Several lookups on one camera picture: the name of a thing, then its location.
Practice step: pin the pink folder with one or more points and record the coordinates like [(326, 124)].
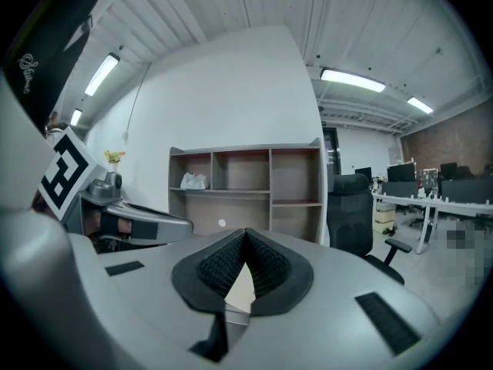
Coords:
[(242, 287)]

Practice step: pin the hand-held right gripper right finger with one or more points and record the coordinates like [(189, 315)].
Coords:
[(327, 303)]

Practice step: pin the grey gripper camera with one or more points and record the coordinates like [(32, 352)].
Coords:
[(114, 180)]

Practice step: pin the person's left hand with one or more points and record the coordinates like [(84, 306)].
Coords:
[(124, 226)]

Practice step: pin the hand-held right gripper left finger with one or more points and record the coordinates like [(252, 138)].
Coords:
[(161, 280)]

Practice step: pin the black office chair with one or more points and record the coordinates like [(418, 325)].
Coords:
[(350, 214)]

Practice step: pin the yellow flowers in vase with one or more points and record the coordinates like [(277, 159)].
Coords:
[(114, 156)]

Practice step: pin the grey wooden shelf desk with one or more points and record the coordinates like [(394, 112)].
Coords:
[(246, 175)]

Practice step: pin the white office desk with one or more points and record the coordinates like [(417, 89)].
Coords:
[(423, 202)]

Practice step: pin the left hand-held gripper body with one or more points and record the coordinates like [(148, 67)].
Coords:
[(65, 172)]

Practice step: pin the person's black t-shirt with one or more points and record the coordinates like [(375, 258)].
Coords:
[(46, 52)]

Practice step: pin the long ceiling light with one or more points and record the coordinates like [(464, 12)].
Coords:
[(76, 117), (352, 80), (102, 73), (420, 105)]

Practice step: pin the plastic bag of tissues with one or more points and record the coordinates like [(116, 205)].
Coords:
[(194, 181)]

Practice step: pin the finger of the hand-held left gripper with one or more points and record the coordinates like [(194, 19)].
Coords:
[(173, 226)]

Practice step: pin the black computer monitor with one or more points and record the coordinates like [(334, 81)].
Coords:
[(401, 173)]

